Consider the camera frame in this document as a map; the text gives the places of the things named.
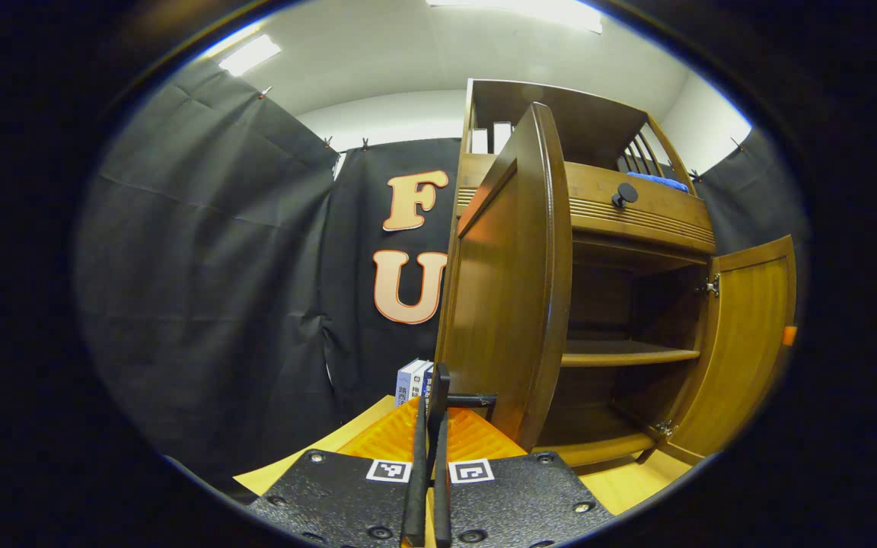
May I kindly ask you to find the black door handle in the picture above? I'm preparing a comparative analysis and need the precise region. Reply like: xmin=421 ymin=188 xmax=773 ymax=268
xmin=427 ymin=363 xmax=498 ymax=488

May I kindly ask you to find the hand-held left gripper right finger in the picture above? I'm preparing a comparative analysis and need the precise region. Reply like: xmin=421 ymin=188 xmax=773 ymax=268
xmin=432 ymin=407 xmax=614 ymax=548

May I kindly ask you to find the blue cloth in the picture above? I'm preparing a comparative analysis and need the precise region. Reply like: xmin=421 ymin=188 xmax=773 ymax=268
xmin=627 ymin=172 xmax=690 ymax=193

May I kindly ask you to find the long ceiling light panel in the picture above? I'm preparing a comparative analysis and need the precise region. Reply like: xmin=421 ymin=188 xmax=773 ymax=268
xmin=427 ymin=0 xmax=604 ymax=34

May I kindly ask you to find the small ceiling light panel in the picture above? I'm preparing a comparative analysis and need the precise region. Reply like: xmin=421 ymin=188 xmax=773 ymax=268
xmin=218 ymin=34 xmax=282 ymax=77

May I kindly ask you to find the white and blue box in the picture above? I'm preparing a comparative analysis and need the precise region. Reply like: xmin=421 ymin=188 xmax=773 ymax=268
xmin=395 ymin=359 xmax=427 ymax=408

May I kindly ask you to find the wooden double-door shoe cabinet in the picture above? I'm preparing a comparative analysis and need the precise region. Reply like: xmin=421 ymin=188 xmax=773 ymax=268
xmin=438 ymin=78 xmax=799 ymax=467

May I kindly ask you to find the wooden inner cabinet shelf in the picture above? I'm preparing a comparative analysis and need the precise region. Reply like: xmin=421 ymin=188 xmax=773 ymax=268
xmin=560 ymin=339 xmax=701 ymax=368

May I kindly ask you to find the wooden cabinet door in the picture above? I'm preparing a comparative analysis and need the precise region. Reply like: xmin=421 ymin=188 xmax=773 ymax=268
xmin=667 ymin=236 xmax=797 ymax=465
xmin=438 ymin=103 xmax=573 ymax=454

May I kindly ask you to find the wooden ribbed cabinet drawer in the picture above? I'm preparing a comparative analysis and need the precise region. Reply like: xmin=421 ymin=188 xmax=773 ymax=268
xmin=456 ymin=152 xmax=716 ymax=255

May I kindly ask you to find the black backdrop cloth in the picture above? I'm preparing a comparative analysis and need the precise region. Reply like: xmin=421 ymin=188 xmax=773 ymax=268
xmin=73 ymin=57 xmax=812 ymax=488

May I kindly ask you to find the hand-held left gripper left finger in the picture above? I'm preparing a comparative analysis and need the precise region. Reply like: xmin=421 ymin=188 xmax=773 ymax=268
xmin=244 ymin=396 xmax=429 ymax=548

